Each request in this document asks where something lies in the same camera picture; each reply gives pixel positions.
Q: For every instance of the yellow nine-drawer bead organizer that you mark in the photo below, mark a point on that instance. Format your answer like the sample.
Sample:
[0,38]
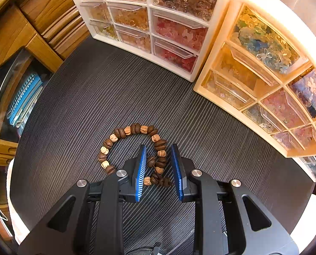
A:
[260,73]

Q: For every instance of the blue spiral notebooks stack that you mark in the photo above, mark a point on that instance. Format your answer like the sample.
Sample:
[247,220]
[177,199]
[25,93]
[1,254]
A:
[24,99]

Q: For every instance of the white nine-drawer bead organizer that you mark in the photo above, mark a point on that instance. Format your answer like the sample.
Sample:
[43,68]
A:
[175,34]

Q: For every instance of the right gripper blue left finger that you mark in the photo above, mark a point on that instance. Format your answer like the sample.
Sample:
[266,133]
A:
[139,172]

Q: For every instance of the clear small drawer organizer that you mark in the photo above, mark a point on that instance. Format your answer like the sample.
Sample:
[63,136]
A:
[308,164]

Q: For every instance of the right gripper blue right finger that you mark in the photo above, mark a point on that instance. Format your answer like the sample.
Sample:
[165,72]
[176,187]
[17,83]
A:
[180,176]

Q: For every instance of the wooden drawer cabinet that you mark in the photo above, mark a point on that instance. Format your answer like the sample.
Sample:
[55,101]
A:
[33,31]

